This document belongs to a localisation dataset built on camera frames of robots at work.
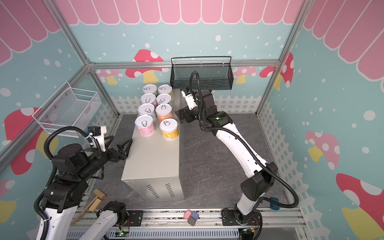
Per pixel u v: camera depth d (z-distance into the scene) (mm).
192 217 741
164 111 666
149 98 712
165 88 763
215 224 737
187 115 634
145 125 611
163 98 714
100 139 506
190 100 619
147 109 670
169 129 601
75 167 426
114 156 530
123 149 546
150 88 761
